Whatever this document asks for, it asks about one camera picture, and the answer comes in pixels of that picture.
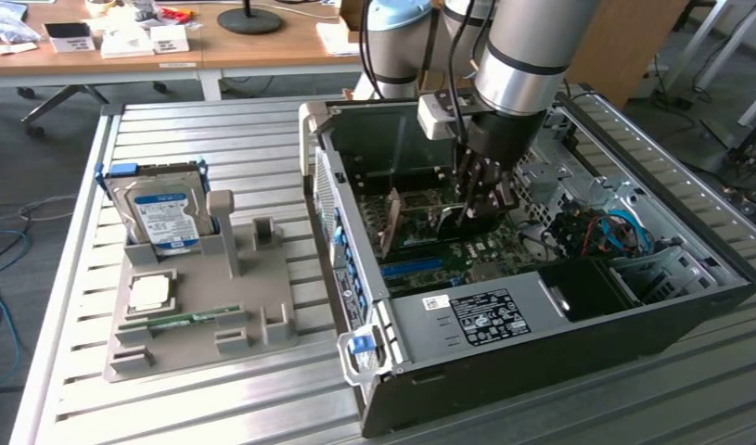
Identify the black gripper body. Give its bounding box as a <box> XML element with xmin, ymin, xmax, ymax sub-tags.
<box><xmin>463</xmin><ymin>108</ymin><xmax>551</xmax><ymax>169</ymax></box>

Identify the green graphics card black cooler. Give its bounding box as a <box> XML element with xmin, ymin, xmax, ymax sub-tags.
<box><xmin>376</xmin><ymin>186</ymin><xmax>510</xmax><ymax>260</ymax></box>

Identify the silver disk bay cage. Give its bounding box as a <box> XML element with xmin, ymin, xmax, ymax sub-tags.
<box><xmin>516</xmin><ymin>138</ymin><xmax>609</xmax><ymax>223</ymax></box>

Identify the green motherboard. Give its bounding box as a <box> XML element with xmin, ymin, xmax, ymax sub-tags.
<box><xmin>352</xmin><ymin>166</ymin><xmax>540</xmax><ymax>298</ymax></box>

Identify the blue expansion slot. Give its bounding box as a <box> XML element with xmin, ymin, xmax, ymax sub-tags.
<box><xmin>380</xmin><ymin>256</ymin><xmax>446</xmax><ymax>279</ymax></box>

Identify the wooden cabinet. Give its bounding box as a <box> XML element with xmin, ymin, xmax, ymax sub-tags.
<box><xmin>563</xmin><ymin>0</ymin><xmax>693</xmax><ymax>110</ymax></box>

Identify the grey power supply unit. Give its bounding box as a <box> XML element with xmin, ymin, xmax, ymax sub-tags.
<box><xmin>377</xmin><ymin>271</ymin><xmax>568</xmax><ymax>365</ymax></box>

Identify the white paper stack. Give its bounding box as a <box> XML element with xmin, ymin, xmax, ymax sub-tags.
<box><xmin>315</xmin><ymin>20</ymin><xmax>364</xmax><ymax>57</ymax></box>

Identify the black open PC case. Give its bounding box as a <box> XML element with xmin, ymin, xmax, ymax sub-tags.
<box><xmin>297</xmin><ymin>83</ymin><xmax>756</xmax><ymax>439</ymax></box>

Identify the black round lamp base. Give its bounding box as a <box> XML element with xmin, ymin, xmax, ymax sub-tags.
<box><xmin>216</xmin><ymin>0</ymin><xmax>287</xmax><ymax>36</ymax></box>

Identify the grey parts rack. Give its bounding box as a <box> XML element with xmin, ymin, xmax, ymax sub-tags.
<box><xmin>102</xmin><ymin>189</ymin><xmax>299</xmax><ymax>384</ymax></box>

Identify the hard disk blue caddy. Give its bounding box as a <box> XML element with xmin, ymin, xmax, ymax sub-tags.
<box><xmin>94</xmin><ymin>159</ymin><xmax>210</xmax><ymax>256</ymax></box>

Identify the green RAM stick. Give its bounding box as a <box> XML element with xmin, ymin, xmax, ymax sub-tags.
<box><xmin>117</xmin><ymin>304</ymin><xmax>244</xmax><ymax>331</ymax></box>

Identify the silver CPU chip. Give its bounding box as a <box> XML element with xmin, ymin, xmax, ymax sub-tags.
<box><xmin>127</xmin><ymin>273</ymin><xmax>173</xmax><ymax>312</ymax></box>

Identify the small white box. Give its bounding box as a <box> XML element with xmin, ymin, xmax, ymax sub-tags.
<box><xmin>149</xmin><ymin>23</ymin><xmax>192</xmax><ymax>55</ymax></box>

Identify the large white box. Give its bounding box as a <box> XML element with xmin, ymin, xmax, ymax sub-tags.
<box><xmin>98</xmin><ymin>20</ymin><xmax>157</xmax><ymax>60</ymax></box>

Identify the black chair base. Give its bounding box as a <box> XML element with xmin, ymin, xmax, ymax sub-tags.
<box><xmin>15</xmin><ymin>82</ymin><xmax>173</xmax><ymax>139</ymax></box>

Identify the white box black lid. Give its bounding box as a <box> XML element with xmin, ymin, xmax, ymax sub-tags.
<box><xmin>45</xmin><ymin>21</ymin><xmax>98</xmax><ymax>54</ymax></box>

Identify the clear plastic bag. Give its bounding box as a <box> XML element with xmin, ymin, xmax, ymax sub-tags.
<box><xmin>0</xmin><ymin>11</ymin><xmax>45</xmax><ymax>45</ymax></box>

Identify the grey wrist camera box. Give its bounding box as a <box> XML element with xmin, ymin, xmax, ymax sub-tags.
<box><xmin>417</xmin><ymin>92</ymin><xmax>479</xmax><ymax>141</ymax></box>

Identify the red wire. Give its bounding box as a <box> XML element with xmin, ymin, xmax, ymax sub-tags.
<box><xmin>584</xmin><ymin>215</ymin><xmax>609</xmax><ymax>256</ymax></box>

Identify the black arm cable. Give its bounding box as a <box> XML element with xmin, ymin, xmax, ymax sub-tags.
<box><xmin>446</xmin><ymin>0</ymin><xmax>496</xmax><ymax>140</ymax></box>

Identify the blue wire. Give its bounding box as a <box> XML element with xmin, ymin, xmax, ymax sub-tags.
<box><xmin>606</xmin><ymin>209</ymin><xmax>655</xmax><ymax>254</ymax></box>

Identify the white table frame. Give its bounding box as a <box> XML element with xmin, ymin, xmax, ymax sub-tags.
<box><xmin>690</xmin><ymin>0</ymin><xmax>756</xmax><ymax>129</ymax></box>

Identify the grey floor cable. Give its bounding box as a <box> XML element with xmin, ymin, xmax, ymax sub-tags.
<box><xmin>0</xmin><ymin>194</ymin><xmax>77</xmax><ymax>223</ymax></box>

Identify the blue floor cable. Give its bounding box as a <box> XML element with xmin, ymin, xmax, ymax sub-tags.
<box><xmin>0</xmin><ymin>222</ymin><xmax>30</xmax><ymax>400</ymax></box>

